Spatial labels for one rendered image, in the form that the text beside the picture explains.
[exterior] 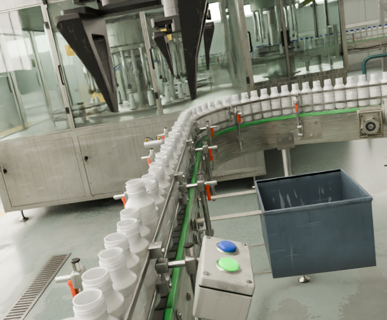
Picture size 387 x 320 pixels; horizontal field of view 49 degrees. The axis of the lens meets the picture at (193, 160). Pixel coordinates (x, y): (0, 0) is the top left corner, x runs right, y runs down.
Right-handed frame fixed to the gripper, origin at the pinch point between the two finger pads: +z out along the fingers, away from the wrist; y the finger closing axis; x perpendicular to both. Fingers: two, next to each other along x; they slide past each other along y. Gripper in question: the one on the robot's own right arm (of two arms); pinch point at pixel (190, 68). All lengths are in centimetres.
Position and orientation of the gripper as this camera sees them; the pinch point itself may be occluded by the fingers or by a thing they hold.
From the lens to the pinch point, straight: 78.7
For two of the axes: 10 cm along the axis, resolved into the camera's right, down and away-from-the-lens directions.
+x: -0.4, 2.4, -9.7
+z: 1.6, 9.6, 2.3
